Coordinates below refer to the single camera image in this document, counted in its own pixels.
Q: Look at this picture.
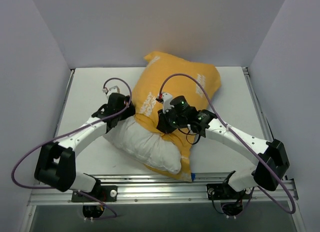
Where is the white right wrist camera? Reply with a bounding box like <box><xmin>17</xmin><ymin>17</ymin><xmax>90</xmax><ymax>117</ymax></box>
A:
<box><xmin>156</xmin><ymin>93</ymin><xmax>174</xmax><ymax>114</ymax></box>

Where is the blue pillowcase inner flap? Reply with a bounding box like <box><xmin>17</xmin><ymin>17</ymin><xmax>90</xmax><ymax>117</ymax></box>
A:
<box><xmin>190</xmin><ymin>173</ymin><xmax>196</xmax><ymax>182</ymax></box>

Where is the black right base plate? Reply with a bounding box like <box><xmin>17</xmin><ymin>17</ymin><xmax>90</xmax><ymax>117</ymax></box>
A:
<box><xmin>206</xmin><ymin>183</ymin><xmax>250</xmax><ymax>200</ymax></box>

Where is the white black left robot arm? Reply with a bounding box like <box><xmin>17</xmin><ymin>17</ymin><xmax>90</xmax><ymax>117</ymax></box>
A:
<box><xmin>34</xmin><ymin>93</ymin><xmax>136</xmax><ymax>201</ymax></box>

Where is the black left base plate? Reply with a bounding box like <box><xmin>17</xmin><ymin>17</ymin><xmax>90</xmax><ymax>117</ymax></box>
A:
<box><xmin>71</xmin><ymin>185</ymin><xmax>118</xmax><ymax>202</ymax></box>

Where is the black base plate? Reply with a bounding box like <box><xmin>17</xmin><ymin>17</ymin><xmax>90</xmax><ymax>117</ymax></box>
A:
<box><xmin>71</xmin><ymin>185</ymin><xmax>118</xmax><ymax>202</ymax></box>
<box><xmin>206</xmin><ymin>183</ymin><xmax>250</xmax><ymax>200</ymax></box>

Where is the yellow printed pillowcase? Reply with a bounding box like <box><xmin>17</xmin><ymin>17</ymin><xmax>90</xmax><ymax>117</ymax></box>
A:
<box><xmin>132</xmin><ymin>51</ymin><xmax>221</xmax><ymax>182</ymax></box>

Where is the white pillow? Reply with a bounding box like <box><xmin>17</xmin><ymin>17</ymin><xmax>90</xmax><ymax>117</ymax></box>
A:
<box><xmin>104</xmin><ymin>116</ymin><xmax>182</xmax><ymax>174</ymax></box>

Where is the thin black right cable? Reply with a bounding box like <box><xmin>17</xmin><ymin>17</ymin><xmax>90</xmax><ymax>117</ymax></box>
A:
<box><xmin>178</xmin><ymin>124</ymin><xmax>202</xmax><ymax>145</ymax></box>

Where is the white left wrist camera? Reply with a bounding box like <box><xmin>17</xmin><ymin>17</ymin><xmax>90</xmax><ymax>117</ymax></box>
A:
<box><xmin>102</xmin><ymin>86</ymin><xmax>120</xmax><ymax>96</ymax></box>

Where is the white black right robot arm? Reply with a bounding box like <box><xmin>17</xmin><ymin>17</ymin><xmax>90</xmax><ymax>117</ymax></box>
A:
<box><xmin>156</xmin><ymin>93</ymin><xmax>290</xmax><ymax>198</ymax></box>

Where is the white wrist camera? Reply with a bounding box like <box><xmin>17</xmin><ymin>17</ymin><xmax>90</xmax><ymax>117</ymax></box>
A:
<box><xmin>102</xmin><ymin>86</ymin><xmax>120</xmax><ymax>96</ymax></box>
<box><xmin>156</xmin><ymin>93</ymin><xmax>174</xmax><ymax>114</ymax></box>

